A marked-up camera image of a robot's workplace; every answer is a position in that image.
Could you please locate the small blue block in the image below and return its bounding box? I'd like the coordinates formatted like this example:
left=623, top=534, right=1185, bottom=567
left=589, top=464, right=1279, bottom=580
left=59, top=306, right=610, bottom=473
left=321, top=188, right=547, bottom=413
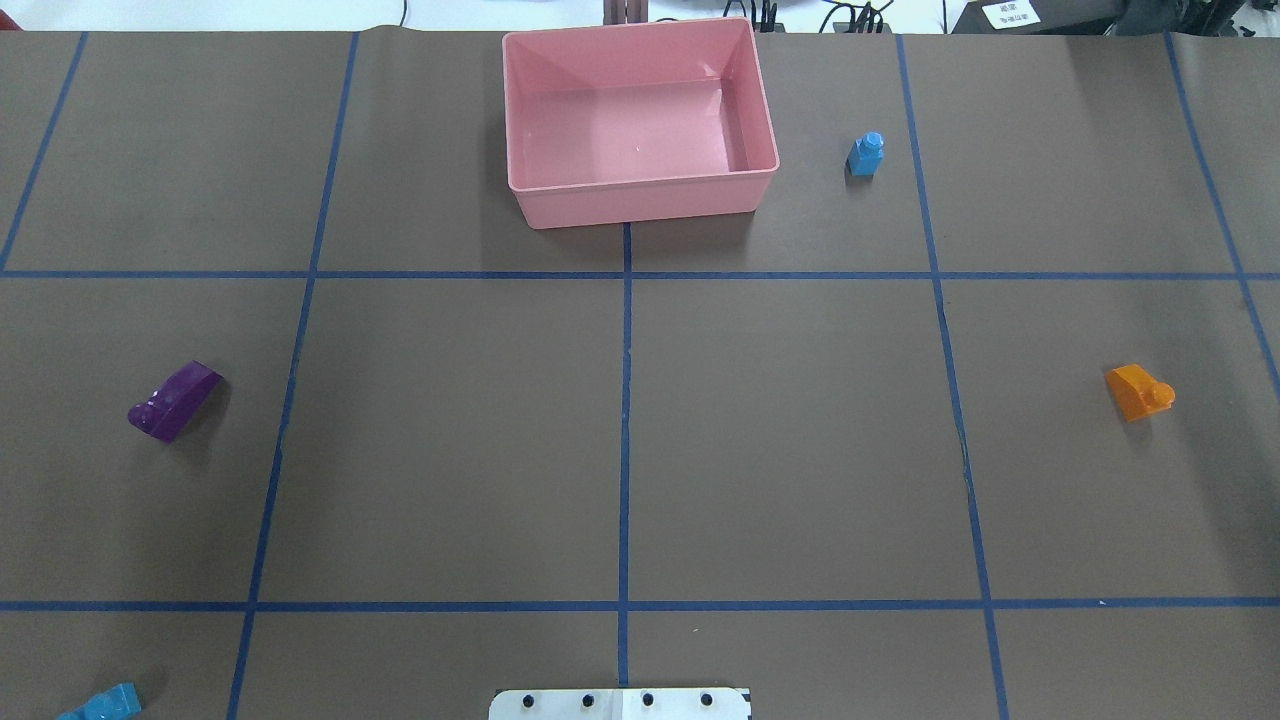
left=846, top=131, right=884, bottom=177

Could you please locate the long blue block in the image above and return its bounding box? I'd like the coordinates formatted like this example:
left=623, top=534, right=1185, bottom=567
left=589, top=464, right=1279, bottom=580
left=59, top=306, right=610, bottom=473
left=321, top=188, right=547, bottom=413
left=58, top=682, right=143, bottom=720

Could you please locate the orange block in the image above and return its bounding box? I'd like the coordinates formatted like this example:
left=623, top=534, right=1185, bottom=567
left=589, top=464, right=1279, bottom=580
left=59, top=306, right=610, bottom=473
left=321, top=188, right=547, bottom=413
left=1103, top=364, right=1176, bottom=423

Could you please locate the white camera stand base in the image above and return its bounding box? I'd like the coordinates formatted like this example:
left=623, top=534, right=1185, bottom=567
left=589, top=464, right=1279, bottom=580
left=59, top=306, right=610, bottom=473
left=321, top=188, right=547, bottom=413
left=488, top=687, right=753, bottom=719

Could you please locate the pink plastic box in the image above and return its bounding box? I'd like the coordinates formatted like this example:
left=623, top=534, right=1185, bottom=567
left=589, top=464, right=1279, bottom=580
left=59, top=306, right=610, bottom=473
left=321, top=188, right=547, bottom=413
left=500, top=15, right=780, bottom=229

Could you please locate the purple block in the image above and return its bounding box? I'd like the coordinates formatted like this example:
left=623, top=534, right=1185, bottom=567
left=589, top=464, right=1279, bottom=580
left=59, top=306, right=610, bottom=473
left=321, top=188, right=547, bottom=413
left=127, top=361, right=224, bottom=445

